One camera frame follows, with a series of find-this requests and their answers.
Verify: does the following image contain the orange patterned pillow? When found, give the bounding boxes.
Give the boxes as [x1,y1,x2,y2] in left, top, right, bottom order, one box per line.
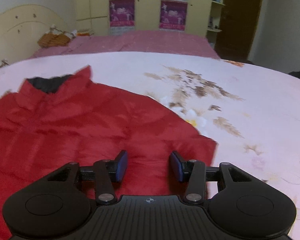
[37,24,77,48]

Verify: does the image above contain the pink checked bed sheet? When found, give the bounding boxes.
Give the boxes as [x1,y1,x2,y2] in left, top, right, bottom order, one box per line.
[30,30,220,59]

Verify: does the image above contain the cream round headboard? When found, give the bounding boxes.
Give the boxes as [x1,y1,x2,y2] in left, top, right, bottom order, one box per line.
[0,4,69,66]

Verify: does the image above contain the purple poster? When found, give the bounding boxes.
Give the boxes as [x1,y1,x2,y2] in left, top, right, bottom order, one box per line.
[109,0,135,27]
[159,0,188,31]

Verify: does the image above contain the cream wardrobe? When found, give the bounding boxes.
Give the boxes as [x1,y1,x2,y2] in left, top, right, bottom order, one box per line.
[75,0,213,36]

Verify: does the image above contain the red down jacket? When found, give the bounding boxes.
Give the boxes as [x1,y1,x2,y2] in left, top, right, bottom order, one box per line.
[0,67,217,239]

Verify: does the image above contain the lower right purple poster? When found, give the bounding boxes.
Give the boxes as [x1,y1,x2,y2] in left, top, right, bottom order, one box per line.
[159,0,188,31]

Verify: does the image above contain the lower left purple poster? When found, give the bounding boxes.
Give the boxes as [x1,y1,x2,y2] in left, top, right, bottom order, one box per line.
[109,0,135,27]

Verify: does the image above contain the brown wooden door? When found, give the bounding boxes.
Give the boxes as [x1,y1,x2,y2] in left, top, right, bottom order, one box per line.
[215,0,262,61]

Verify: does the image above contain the pink floral quilt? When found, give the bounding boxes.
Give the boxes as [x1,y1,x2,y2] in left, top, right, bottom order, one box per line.
[0,52,300,239]

